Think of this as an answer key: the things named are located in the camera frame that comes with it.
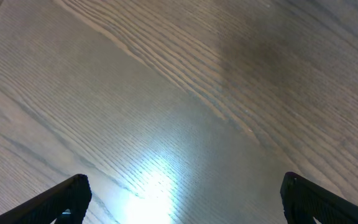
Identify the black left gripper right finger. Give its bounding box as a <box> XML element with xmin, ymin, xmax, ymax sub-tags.
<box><xmin>280</xmin><ymin>172</ymin><xmax>358</xmax><ymax>224</ymax></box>

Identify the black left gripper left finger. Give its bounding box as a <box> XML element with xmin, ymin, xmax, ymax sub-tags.
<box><xmin>0</xmin><ymin>174</ymin><xmax>92</xmax><ymax>224</ymax></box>

